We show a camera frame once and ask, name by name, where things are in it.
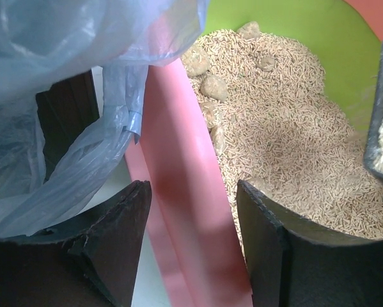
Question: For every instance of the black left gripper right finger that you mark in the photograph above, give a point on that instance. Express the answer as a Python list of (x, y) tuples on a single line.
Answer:
[(293, 261)]

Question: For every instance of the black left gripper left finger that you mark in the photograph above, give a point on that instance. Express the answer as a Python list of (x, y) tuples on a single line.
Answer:
[(88, 260)]

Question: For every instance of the pink green litter box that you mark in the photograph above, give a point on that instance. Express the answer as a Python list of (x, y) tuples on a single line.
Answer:
[(196, 240)]

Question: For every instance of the black trash bin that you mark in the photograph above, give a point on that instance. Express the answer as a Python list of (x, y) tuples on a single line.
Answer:
[(64, 111)]

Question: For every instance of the blue plastic bin liner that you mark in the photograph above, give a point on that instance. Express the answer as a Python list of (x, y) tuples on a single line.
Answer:
[(45, 42)]

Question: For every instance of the beige cat litter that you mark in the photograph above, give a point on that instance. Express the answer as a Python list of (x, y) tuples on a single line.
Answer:
[(285, 137)]

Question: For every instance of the litter clump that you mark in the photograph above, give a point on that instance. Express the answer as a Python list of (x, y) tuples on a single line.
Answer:
[(218, 139), (195, 61), (214, 87), (250, 30), (266, 64)]

